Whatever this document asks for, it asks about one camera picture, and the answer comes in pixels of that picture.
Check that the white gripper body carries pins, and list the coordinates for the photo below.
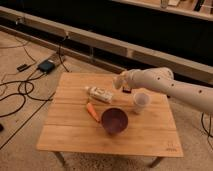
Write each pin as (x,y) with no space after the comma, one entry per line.
(119,81)

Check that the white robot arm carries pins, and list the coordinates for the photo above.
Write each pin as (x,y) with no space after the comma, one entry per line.
(162,80)

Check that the white ceramic cup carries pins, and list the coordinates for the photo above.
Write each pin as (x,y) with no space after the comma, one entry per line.
(140,101)

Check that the dark brown rectangular block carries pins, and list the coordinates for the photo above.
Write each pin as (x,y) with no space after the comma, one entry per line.
(126,90)

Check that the white tube bottle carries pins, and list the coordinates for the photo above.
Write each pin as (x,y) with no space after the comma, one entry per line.
(99,94)

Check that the dark purple bowl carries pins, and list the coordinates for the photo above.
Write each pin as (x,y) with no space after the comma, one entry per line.
(114,120)

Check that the orange carrot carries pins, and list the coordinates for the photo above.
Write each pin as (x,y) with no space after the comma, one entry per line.
(92,111)

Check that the wooden folding table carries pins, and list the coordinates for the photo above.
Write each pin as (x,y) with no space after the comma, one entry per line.
(88,116)

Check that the dark blue power box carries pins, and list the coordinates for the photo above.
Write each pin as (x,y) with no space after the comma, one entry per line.
(46,66)

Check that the small black adapter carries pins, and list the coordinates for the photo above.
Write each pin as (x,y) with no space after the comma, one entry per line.
(23,67)

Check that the long wooden shelf rail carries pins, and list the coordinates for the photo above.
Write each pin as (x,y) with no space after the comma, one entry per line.
(179,65)

